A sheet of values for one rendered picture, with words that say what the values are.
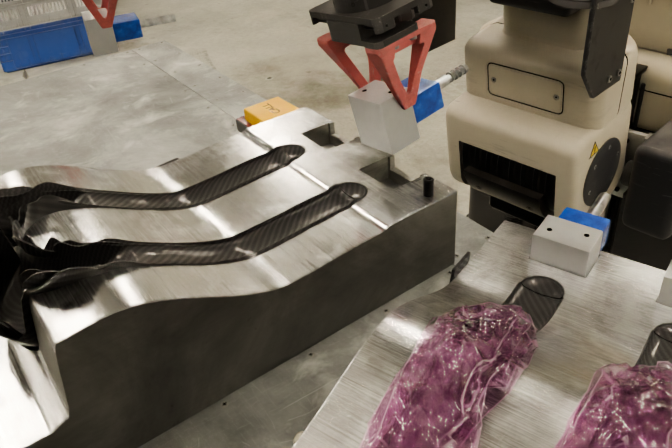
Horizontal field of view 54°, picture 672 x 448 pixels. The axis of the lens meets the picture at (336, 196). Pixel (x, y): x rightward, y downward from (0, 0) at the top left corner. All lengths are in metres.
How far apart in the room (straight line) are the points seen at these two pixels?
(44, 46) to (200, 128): 2.95
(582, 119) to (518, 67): 0.11
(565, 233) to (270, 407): 0.29
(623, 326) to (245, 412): 0.31
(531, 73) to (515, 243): 0.37
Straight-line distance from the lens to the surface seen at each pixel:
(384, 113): 0.60
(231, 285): 0.54
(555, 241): 0.60
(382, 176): 0.70
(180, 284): 0.52
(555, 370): 0.47
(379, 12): 0.56
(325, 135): 0.78
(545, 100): 0.96
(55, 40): 3.91
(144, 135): 1.02
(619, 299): 0.59
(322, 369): 0.59
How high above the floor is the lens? 1.24
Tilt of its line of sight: 33 degrees down
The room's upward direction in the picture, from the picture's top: 5 degrees counter-clockwise
